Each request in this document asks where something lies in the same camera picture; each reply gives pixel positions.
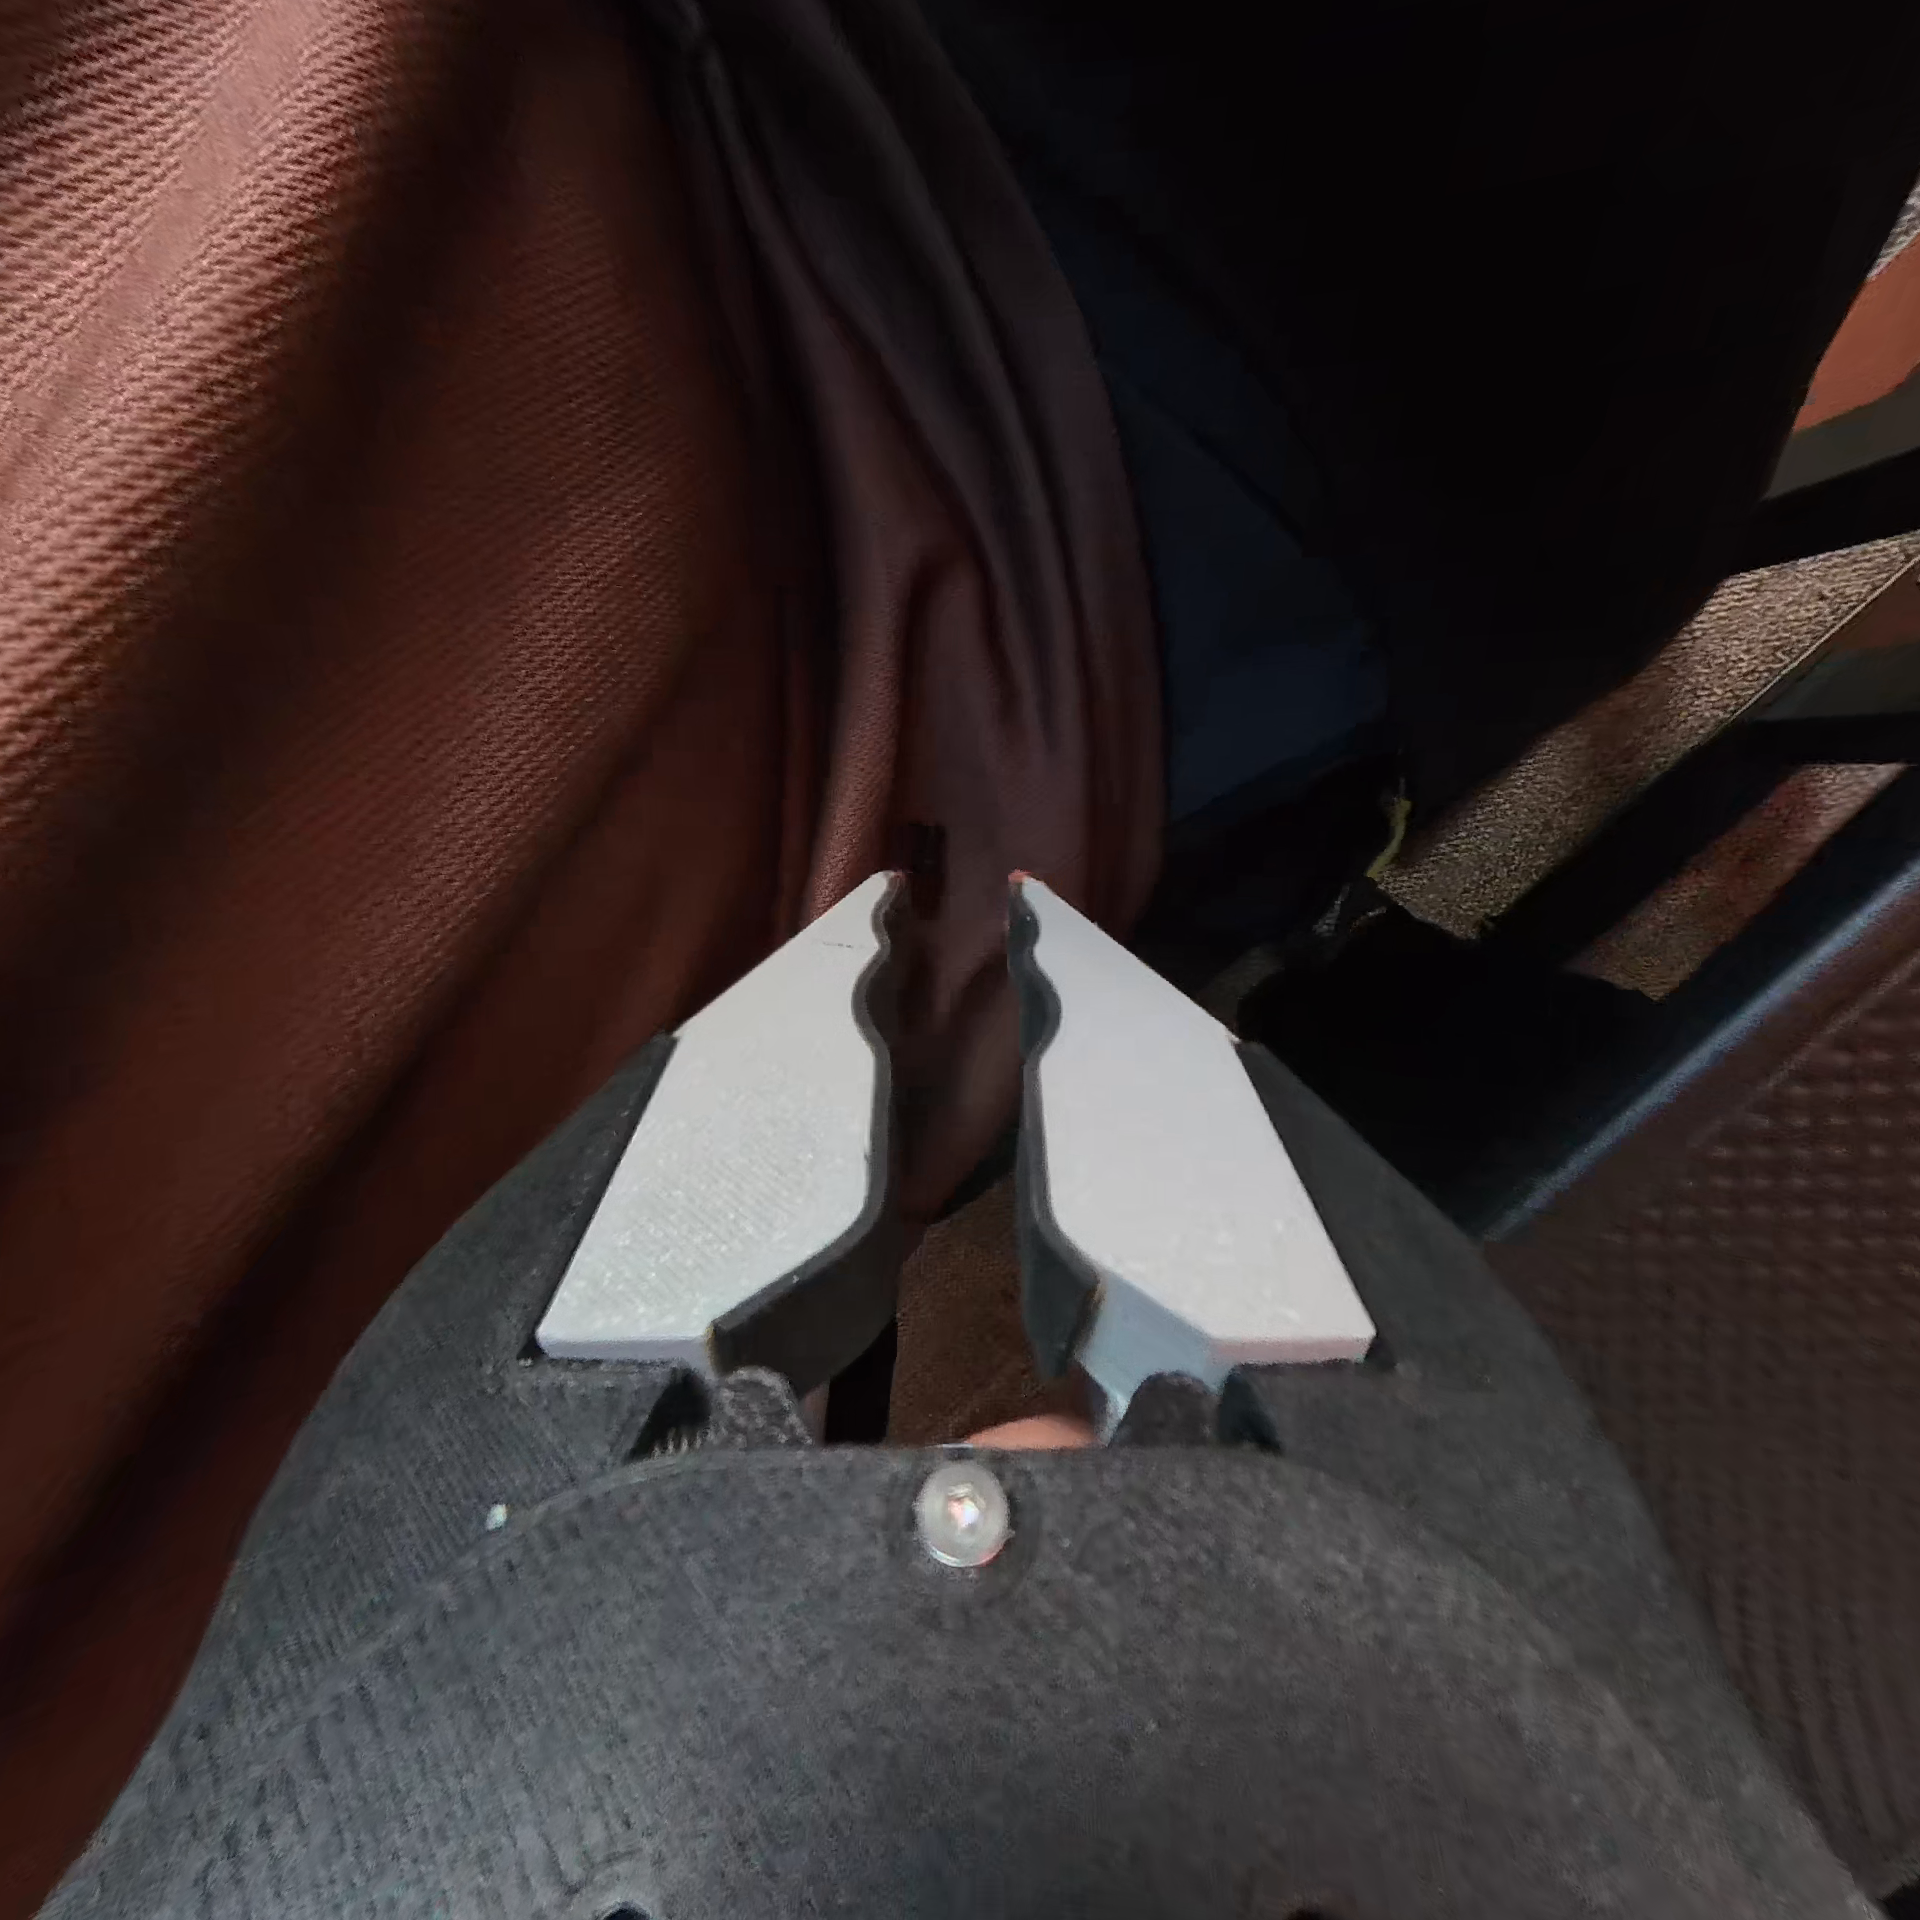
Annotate person's dark trousers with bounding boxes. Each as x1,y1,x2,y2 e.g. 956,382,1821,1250
900,0,1920,917

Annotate black metal bar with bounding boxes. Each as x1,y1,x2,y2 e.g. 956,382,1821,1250
1246,810,1920,1239

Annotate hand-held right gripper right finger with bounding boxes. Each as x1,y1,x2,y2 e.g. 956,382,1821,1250
998,868,1377,1429

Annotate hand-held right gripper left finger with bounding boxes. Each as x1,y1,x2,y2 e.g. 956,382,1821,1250
535,871,904,1377

